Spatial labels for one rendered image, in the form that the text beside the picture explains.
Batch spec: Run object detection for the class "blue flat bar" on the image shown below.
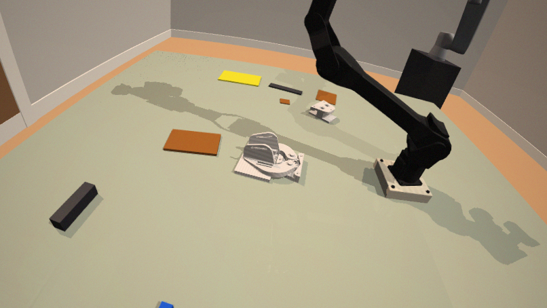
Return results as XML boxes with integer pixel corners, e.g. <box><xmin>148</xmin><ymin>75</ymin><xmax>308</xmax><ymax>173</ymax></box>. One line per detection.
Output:
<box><xmin>159</xmin><ymin>301</ymin><xmax>174</xmax><ymax>308</ymax></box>

